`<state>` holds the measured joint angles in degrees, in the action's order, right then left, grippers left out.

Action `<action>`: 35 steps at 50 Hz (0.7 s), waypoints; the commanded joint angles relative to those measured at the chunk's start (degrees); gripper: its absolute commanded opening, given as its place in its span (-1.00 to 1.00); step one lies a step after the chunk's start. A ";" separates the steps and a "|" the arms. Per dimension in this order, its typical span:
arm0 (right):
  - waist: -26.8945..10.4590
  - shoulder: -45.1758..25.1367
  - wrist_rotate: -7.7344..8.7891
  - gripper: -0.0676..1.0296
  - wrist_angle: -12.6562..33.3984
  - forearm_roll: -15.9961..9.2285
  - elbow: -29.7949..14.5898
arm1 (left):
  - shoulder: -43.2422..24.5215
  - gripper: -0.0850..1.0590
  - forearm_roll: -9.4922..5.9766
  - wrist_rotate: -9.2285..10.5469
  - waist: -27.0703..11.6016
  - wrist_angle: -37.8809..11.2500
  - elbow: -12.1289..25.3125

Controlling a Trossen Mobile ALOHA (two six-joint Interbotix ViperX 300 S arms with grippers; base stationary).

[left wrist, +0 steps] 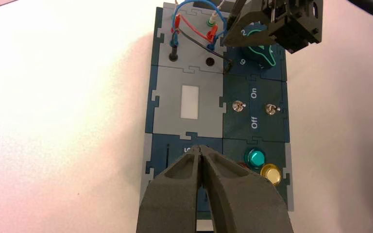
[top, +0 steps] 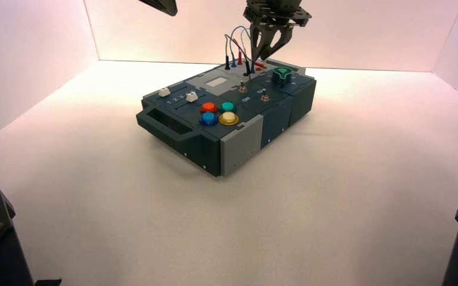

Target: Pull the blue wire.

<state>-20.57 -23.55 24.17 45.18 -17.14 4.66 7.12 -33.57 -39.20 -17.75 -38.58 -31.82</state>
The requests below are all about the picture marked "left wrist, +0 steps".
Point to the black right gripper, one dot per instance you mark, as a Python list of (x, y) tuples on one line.
[(299, 25)]

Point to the black green rotary knob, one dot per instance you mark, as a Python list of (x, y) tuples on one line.
[(257, 58)]

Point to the white display window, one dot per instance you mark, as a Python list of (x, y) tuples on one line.
[(189, 102)]

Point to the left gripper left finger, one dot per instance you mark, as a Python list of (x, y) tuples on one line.
[(173, 199)]

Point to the metal toggle switch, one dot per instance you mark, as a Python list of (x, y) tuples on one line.
[(238, 106), (271, 109)]

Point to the green push button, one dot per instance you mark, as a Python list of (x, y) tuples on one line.
[(254, 158)]

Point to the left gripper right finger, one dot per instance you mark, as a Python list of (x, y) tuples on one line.
[(244, 205)]

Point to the yellow push button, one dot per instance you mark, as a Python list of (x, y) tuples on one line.
[(270, 175)]

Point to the dark teal grey control box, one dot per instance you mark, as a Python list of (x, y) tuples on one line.
[(202, 77)]

